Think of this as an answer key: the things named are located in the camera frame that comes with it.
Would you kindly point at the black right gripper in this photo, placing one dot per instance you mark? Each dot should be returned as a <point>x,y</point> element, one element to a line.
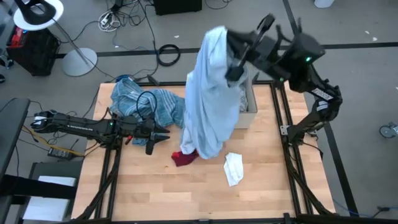
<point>261,49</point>

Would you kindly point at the white power strip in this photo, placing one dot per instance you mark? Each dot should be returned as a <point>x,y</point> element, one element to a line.
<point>105,18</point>

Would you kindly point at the red box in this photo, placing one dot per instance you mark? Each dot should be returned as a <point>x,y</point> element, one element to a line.
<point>17,35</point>

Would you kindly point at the light blue shirt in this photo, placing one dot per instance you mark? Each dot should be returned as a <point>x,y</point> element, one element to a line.
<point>211,102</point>

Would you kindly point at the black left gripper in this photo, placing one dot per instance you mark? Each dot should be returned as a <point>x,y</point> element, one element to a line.
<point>144,130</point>

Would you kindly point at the black headset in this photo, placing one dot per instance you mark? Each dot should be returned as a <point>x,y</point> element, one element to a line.
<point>34,15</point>

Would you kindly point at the white round floor stand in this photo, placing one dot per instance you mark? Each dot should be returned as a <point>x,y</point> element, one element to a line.
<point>79,62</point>

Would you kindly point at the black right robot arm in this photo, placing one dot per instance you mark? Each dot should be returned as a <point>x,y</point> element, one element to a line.
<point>311,71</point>

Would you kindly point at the grey caster wheel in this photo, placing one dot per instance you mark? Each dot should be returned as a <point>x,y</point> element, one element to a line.
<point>387,131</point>

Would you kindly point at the blue striped towel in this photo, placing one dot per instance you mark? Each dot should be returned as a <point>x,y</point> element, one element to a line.
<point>168,107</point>

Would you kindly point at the black box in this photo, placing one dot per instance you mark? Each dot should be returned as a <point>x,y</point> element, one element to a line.
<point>177,6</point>

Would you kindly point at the dark grey cart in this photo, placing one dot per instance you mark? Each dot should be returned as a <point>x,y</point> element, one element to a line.
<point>56,168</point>

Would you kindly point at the open cardboard box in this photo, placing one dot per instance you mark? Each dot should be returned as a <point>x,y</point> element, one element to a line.
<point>247,119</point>

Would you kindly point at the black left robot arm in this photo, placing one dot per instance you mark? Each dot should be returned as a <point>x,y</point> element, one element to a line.
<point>81,127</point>

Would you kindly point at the plain white cloth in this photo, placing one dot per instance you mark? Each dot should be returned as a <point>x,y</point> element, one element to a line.
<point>234,169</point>

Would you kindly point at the black desk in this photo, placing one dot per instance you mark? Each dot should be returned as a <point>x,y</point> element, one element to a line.
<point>11,130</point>

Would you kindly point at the white panel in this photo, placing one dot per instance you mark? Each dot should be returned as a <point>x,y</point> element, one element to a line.
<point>49,199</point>

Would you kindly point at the red cloth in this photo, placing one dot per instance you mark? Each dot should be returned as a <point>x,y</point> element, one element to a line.
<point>183,158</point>

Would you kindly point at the black crate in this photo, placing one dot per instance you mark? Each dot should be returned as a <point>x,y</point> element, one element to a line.
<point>37,53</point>

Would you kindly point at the white container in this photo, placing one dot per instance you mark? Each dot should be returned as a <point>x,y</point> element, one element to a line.
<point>323,3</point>

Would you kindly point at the black power supply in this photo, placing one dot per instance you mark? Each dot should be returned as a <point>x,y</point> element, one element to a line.
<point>60,153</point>

